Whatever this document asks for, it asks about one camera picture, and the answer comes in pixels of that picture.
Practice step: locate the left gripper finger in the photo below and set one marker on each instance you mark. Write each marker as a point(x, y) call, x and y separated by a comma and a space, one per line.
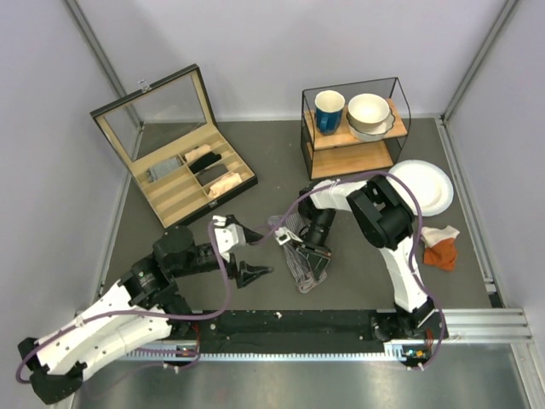
point(251, 237)
point(247, 274)

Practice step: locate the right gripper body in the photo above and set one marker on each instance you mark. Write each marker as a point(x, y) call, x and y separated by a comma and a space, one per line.
point(319, 230)

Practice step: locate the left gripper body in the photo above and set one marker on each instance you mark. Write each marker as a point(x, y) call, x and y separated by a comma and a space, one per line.
point(211, 262)

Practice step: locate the grey striped underwear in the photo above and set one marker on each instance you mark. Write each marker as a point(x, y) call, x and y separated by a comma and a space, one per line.
point(297, 264)

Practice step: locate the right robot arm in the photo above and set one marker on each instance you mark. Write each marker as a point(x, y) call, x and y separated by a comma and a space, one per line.
point(386, 222)

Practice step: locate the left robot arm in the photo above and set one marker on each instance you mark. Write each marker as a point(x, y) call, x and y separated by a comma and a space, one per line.
point(143, 306)

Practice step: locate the pink rolled cloth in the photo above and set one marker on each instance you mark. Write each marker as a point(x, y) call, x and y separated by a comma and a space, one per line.
point(224, 184)

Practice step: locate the dark grey rolled cloth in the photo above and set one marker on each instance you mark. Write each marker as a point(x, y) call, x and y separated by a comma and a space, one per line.
point(212, 173)

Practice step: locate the black rolled cloth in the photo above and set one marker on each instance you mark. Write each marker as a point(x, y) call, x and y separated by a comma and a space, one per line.
point(204, 161)

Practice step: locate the black organizer box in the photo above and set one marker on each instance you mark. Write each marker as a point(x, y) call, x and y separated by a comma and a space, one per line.
point(164, 119)

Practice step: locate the white scalloped plate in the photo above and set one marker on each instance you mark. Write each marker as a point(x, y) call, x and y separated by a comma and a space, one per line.
point(373, 133)

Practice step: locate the beige rolled cloth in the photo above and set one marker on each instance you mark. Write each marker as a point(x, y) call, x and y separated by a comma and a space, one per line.
point(197, 153)

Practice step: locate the white cloth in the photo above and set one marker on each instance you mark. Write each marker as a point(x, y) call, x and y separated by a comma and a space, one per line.
point(433, 236)

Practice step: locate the blue mug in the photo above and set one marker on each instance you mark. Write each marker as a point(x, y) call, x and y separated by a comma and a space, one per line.
point(329, 107)

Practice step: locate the white paper plate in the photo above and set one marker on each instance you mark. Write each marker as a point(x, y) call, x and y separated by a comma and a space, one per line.
point(429, 184)

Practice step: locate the cream bowl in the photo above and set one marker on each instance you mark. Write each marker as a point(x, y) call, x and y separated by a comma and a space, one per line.
point(367, 110)

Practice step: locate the orange cloth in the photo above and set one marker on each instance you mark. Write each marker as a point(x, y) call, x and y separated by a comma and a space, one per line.
point(442, 255)

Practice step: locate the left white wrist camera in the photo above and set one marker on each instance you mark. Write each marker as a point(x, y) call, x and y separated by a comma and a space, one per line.
point(227, 238)

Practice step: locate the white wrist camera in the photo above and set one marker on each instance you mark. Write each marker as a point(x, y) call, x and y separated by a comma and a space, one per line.
point(284, 236)
point(227, 238)

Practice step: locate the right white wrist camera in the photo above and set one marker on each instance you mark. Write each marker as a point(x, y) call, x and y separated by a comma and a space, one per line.
point(284, 236)

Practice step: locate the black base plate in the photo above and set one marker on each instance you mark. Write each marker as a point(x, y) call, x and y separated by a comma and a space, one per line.
point(306, 331)

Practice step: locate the black wire wooden shelf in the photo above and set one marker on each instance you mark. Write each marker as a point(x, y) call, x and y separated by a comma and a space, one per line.
point(341, 153)

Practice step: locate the grey cable duct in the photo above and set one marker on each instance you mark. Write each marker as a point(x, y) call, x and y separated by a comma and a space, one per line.
point(395, 351)

